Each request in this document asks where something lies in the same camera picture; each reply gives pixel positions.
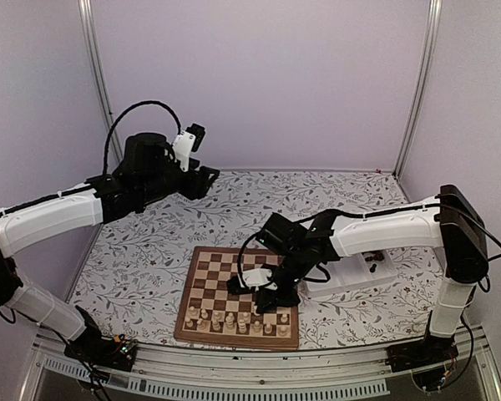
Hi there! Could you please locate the front aluminium rail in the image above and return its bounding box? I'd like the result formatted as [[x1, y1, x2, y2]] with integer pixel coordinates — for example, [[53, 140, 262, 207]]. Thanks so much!
[[19, 326, 501, 400]]

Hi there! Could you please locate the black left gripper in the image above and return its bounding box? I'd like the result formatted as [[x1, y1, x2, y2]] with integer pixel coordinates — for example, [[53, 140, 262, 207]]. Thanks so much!
[[138, 158, 220, 205]]

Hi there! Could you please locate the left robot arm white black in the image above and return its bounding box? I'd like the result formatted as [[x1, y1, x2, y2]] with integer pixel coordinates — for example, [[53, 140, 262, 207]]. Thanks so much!
[[0, 124, 220, 363]]

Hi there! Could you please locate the light chess piece rook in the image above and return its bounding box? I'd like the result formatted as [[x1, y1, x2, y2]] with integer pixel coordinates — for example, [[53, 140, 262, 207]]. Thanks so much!
[[210, 319, 221, 332]]

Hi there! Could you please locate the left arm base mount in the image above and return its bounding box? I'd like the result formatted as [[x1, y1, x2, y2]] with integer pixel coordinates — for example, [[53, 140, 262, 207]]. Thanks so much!
[[64, 307, 137, 372]]

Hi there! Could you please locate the white plastic divided tray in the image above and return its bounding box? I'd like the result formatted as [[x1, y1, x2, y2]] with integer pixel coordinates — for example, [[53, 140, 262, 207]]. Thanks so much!
[[303, 251, 397, 298]]

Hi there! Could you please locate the aluminium frame post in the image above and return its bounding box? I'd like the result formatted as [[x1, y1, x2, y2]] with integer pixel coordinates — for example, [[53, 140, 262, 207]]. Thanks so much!
[[393, 0, 443, 180], [77, 0, 129, 164]]

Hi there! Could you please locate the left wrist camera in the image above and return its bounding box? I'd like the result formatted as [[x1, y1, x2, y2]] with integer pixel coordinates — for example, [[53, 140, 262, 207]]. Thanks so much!
[[172, 123, 206, 172]]

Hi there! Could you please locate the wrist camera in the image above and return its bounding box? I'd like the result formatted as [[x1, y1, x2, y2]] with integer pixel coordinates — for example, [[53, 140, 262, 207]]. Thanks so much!
[[172, 123, 206, 172], [226, 267, 277, 295]]

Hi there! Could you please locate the pile of dark chess pieces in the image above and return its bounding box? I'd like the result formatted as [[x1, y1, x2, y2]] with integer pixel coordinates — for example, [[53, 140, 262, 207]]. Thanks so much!
[[363, 251, 384, 273]]

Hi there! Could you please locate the right aluminium frame post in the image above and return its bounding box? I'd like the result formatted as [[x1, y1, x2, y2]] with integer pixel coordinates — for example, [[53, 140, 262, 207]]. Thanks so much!
[[393, 0, 443, 180]]

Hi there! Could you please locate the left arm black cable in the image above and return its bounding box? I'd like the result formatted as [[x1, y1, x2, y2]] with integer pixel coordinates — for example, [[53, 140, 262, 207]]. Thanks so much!
[[102, 99, 183, 176]]

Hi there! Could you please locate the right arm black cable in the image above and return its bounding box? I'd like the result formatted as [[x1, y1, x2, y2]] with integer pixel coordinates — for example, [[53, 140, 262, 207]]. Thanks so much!
[[235, 233, 264, 289]]

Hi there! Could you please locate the wooden chess board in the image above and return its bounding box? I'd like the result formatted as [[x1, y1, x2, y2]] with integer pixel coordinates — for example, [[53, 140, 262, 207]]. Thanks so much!
[[174, 246, 299, 352]]

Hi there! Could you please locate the left aluminium frame post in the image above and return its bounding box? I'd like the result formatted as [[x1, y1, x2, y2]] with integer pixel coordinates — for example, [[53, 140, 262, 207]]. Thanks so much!
[[77, 0, 129, 164]]

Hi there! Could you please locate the light chess queen piece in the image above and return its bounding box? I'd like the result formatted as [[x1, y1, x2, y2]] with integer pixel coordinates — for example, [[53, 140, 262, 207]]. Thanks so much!
[[237, 319, 248, 334]]

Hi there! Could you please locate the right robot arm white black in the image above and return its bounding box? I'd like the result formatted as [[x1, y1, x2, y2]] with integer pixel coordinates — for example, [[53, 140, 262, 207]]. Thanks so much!
[[240, 185, 495, 364]]

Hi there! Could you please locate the floral patterned table mat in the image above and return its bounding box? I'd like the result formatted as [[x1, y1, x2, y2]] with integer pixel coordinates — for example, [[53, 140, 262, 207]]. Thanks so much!
[[68, 171, 443, 350]]

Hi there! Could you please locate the light chess king piece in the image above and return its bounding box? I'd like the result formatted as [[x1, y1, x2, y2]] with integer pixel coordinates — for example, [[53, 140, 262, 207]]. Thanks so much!
[[224, 320, 235, 334]]

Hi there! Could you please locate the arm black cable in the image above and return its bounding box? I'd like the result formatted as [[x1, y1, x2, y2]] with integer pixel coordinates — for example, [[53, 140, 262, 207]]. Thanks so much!
[[102, 99, 183, 176], [235, 233, 264, 289]]

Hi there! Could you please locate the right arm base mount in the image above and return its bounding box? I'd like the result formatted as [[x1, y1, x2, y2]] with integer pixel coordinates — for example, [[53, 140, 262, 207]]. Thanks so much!
[[385, 334, 458, 392]]

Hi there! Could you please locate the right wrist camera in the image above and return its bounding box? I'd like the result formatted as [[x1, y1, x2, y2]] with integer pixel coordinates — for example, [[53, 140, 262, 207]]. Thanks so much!
[[226, 267, 277, 295]]

